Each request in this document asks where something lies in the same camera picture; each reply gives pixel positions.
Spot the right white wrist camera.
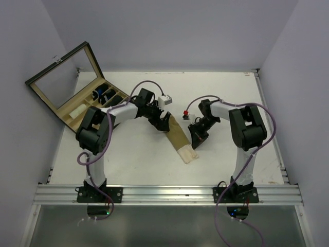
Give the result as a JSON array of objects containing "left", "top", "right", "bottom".
[{"left": 182, "top": 110, "right": 192, "bottom": 121}]

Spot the olive tan underwear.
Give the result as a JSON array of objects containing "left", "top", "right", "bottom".
[{"left": 166, "top": 115, "right": 199, "bottom": 164}]

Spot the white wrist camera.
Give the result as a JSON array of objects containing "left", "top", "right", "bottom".
[
  {"left": 158, "top": 95, "right": 173, "bottom": 108},
  {"left": 182, "top": 110, "right": 192, "bottom": 121}
]

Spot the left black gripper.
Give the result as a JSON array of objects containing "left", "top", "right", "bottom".
[{"left": 144, "top": 101, "right": 170, "bottom": 131}]

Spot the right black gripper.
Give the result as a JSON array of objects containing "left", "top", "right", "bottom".
[{"left": 188, "top": 116, "right": 220, "bottom": 149}]

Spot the black compartment storage box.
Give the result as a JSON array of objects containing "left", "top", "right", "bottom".
[{"left": 25, "top": 42, "right": 128, "bottom": 132}]

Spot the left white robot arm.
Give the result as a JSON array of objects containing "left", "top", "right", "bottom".
[{"left": 76, "top": 89, "right": 171, "bottom": 202}]

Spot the white rolled cloth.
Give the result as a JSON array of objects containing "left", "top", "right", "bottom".
[{"left": 69, "top": 104, "right": 87, "bottom": 119}]

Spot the black white rolled underwear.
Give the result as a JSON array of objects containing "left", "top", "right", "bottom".
[{"left": 98, "top": 89, "right": 116, "bottom": 105}]

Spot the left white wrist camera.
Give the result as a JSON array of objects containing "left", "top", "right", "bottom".
[{"left": 158, "top": 95, "right": 173, "bottom": 108}]

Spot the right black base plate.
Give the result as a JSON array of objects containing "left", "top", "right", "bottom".
[{"left": 212, "top": 187, "right": 260, "bottom": 203}]

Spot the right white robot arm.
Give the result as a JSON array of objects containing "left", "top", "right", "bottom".
[{"left": 188, "top": 99, "right": 267, "bottom": 203}]

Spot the aluminium front rail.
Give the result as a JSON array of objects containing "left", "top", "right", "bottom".
[{"left": 33, "top": 184, "right": 303, "bottom": 206}]

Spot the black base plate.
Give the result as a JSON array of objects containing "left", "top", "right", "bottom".
[
  {"left": 75, "top": 187, "right": 123, "bottom": 203},
  {"left": 212, "top": 187, "right": 260, "bottom": 203}
]

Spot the black blue rolled underwear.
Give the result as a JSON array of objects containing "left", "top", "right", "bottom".
[{"left": 92, "top": 83, "right": 109, "bottom": 100}]

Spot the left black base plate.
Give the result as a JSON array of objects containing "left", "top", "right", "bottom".
[{"left": 75, "top": 187, "right": 123, "bottom": 203}]

